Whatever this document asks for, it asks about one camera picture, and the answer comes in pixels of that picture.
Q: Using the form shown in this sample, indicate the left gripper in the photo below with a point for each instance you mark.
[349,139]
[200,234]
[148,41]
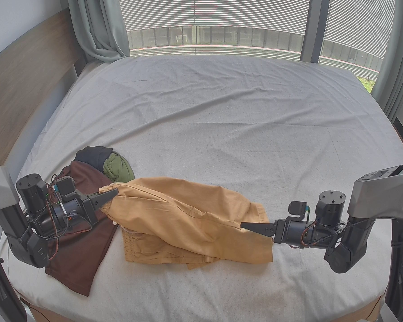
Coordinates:
[77,211]

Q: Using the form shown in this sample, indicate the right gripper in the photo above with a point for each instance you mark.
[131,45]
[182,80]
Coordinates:
[292,233]

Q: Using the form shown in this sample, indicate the tan shorts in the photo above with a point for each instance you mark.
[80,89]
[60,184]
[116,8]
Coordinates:
[194,213]

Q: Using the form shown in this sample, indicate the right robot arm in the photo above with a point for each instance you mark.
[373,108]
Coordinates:
[379,193]

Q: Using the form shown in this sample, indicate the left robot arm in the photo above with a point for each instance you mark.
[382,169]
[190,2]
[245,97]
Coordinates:
[30,193]

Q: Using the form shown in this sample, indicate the brown garment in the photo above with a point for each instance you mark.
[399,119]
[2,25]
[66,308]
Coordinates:
[80,257]

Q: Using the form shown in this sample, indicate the black garment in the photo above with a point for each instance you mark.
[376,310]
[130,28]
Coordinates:
[90,158]

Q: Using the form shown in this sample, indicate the green garment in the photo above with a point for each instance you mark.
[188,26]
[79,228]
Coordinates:
[119,169]

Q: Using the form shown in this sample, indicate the grey-green curtain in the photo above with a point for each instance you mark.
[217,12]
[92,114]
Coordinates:
[94,18]
[399,62]

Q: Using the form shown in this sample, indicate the window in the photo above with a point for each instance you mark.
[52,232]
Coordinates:
[221,5]

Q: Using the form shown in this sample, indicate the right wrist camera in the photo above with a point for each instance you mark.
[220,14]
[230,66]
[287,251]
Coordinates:
[299,208]

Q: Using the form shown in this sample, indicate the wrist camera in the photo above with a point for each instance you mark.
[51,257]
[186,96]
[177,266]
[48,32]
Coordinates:
[66,186]
[299,208]

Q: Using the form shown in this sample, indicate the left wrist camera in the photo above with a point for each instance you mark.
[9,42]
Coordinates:
[66,186]

